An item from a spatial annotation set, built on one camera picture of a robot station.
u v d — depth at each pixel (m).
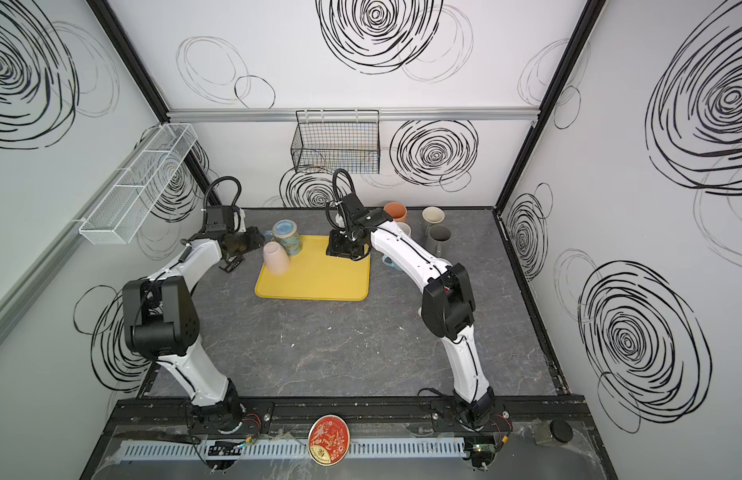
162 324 0.49
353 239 0.65
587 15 0.73
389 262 1.00
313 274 1.00
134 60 0.79
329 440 0.68
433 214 1.07
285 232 0.99
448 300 0.53
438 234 1.01
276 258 0.98
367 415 0.75
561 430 0.65
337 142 1.24
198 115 0.92
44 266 0.57
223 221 0.74
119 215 0.72
